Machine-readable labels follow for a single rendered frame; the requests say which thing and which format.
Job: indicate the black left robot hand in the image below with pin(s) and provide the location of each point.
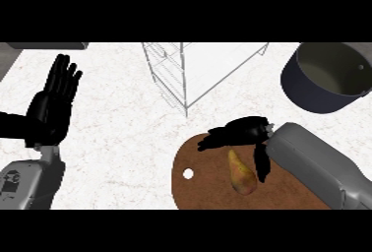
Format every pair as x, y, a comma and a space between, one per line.
47, 108

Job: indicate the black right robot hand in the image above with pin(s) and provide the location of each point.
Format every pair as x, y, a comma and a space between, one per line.
242, 131

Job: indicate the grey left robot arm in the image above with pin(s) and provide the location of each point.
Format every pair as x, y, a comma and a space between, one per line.
29, 183

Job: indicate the yellow-brown pear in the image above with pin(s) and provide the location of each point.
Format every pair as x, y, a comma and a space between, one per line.
242, 175

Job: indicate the brown wooden cutting board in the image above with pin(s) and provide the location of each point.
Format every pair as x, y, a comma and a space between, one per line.
217, 183

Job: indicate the dark grey pot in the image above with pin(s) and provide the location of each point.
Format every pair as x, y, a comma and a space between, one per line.
324, 82

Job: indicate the grey appliance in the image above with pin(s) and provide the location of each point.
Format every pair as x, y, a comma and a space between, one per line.
28, 49

